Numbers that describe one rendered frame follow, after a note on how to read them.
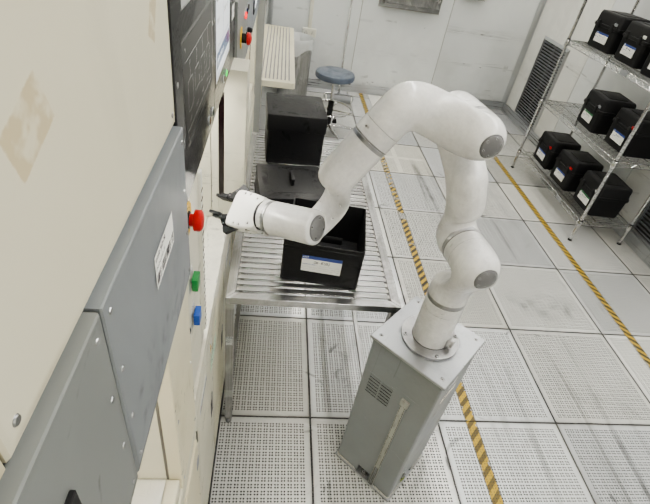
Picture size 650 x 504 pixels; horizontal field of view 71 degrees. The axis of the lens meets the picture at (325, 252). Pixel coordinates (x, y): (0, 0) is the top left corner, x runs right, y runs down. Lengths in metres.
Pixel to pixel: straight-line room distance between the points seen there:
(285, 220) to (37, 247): 0.77
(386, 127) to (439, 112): 0.11
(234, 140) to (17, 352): 1.29
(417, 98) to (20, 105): 0.78
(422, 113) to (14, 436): 0.85
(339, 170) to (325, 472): 1.39
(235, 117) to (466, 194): 0.76
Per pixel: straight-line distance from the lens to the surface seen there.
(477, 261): 1.22
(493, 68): 6.21
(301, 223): 1.02
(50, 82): 0.34
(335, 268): 1.56
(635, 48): 4.08
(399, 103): 0.97
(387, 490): 2.02
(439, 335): 1.46
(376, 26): 5.70
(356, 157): 0.98
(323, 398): 2.24
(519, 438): 2.45
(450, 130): 0.99
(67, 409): 0.38
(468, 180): 1.12
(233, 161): 1.58
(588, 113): 4.24
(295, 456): 2.08
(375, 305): 1.59
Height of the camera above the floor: 1.85
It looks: 38 degrees down
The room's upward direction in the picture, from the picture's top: 10 degrees clockwise
